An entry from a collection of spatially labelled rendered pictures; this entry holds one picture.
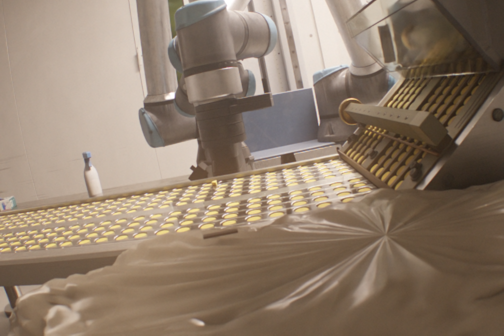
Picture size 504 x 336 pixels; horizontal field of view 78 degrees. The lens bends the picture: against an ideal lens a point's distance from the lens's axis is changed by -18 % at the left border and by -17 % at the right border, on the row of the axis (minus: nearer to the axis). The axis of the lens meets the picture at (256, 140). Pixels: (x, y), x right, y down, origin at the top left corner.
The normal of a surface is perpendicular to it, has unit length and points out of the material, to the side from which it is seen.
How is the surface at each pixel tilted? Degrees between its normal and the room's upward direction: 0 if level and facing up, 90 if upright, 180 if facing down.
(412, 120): 38
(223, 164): 70
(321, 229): 17
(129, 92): 90
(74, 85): 90
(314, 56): 90
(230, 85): 90
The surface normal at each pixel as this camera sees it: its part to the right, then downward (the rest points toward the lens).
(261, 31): 0.82, 0.11
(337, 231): -0.41, -0.85
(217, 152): -0.08, 0.33
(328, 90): -0.57, 0.20
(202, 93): -0.33, 0.18
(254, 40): 0.79, 0.39
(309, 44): -0.01, 0.12
